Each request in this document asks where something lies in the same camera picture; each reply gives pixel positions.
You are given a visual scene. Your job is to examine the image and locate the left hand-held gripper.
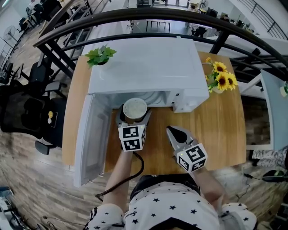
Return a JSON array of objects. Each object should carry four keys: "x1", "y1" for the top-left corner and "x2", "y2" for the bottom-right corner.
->
[{"x1": 116, "y1": 109, "x2": 152, "y2": 153}]

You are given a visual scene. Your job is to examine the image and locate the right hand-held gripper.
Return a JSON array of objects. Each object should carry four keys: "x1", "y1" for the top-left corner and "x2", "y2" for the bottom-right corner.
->
[{"x1": 166, "y1": 125, "x2": 208, "y2": 174}]

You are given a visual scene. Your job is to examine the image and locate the paper cup of food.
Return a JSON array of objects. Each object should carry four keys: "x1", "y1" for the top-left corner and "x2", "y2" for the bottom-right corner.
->
[{"x1": 122, "y1": 97, "x2": 149, "y2": 124}]

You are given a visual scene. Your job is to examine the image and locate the white microwave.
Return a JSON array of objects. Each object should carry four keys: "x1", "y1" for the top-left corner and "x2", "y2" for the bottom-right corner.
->
[{"x1": 73, "y1": 35, "x2": 210, "y2": 188}]

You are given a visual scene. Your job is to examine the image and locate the person's left forearm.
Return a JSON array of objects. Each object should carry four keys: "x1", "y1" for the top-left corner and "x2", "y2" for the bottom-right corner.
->
[{"x1": 102, "y1": 150, "x2": 138, "y2": 212}]

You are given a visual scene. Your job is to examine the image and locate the person's right forearm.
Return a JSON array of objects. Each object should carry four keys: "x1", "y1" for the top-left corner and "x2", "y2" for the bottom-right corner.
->
[{"x1": 190, "y1": 166, "x2": 230, "y2": 212}]

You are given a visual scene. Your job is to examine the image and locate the person's black trousers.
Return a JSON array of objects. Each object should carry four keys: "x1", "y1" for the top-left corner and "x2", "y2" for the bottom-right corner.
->
[{"x1": 130, "y1": 174, "x2": 201, "y2": 199}]

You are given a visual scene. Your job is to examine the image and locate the green potted plant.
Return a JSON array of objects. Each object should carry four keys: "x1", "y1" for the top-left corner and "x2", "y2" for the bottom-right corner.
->
[{"x1": 85, "y1": 43, "x2": 117, "y2": 69}]

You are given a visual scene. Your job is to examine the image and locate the sunflower bouquet in vase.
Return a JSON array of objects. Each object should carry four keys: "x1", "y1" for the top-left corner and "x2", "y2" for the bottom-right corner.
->
[{"x1": 204, "y1": 56, "x2": 239, "y2": 94}]

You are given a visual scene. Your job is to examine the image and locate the white star-print shirt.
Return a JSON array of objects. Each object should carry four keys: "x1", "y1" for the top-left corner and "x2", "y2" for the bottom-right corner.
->
[{"x1": 84, "y1": 181, "x2": 258, "y2": 230}]

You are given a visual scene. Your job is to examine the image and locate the black smartphone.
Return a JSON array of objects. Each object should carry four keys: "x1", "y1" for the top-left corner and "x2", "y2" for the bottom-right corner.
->
[{"x1": 50, "y1": 111, "x2": 59, "y2": 128}]

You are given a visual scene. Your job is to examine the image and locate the white side table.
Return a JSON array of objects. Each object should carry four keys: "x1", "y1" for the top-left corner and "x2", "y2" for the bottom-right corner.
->
[{"x1": 260, "y1": 69, "x2": 288, "y2": 151}]

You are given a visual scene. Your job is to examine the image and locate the black metal railing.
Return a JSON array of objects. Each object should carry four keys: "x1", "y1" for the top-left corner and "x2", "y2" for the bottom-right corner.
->
[{"x1": 32, "y1": 7, "x2": 288, "y2": 90}]

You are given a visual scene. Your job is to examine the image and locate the black office chair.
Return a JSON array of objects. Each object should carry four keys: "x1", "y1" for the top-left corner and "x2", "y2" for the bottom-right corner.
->
[{"x1": 0, "y1": 60, "x2": 68, "y2": 156}]

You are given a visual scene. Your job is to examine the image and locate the small white plant pot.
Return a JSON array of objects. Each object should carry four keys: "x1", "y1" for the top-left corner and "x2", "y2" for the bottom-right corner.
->
[{"x1": 279, "y1": 81, "x2": 288, "y2": 98}]

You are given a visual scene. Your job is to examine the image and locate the standing floor fan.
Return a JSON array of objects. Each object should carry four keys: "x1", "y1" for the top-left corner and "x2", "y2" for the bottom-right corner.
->
[{"x1": 0, "y1": 25, "x2": 22, "y2": 53}]

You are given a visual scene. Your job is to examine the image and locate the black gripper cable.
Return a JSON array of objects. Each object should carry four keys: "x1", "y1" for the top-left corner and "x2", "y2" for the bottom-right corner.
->
[{"x1": 94, "y1": 151, "x2": 145, "y2": 203}]

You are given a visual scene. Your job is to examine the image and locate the black floor cable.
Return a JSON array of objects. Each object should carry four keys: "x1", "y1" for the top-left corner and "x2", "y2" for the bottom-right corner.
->
[{"x1": 235, "y1": 172, "x2": 264, "y2": 200}]

